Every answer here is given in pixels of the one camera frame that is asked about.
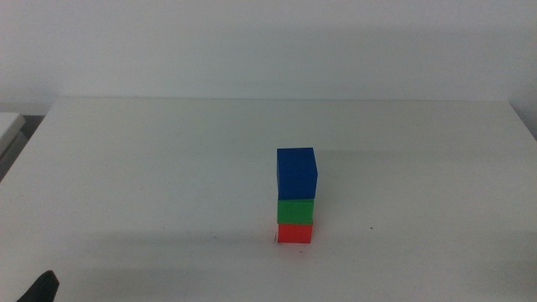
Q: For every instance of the blue cube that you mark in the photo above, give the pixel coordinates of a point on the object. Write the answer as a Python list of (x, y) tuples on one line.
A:
[(295, 174)]

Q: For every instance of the green cube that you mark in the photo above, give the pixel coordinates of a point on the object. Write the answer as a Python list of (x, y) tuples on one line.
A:
[(295, 211)]

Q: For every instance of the red cube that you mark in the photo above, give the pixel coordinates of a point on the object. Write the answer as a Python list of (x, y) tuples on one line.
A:
[(294, 233)]

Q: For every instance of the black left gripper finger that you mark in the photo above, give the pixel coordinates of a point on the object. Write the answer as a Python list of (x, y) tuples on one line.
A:
[(42, 289)]

